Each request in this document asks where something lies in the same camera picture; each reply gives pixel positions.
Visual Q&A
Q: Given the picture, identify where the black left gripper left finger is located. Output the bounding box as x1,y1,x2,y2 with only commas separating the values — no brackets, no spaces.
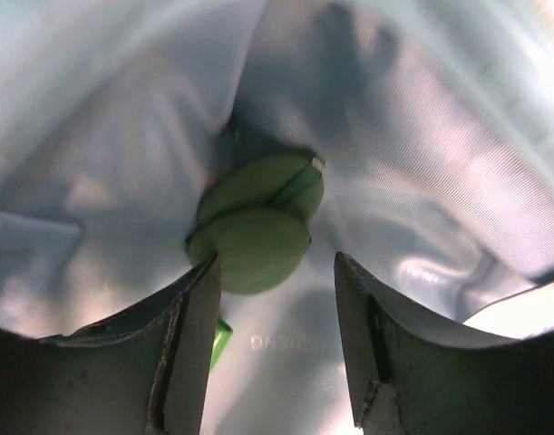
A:
0,257,221,434

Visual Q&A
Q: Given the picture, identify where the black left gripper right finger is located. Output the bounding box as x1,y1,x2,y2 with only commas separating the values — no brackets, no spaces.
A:
335,253,554,434

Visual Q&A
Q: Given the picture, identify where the green bottle black cap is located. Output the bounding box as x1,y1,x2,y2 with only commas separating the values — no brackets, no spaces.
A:
209,318,233,371

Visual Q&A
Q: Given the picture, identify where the green round cosmetic case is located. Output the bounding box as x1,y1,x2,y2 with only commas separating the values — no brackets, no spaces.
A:
185,150,326,295

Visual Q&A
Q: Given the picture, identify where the light blue hard suitcase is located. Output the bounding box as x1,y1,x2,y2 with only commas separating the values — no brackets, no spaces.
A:
0,1,554,434

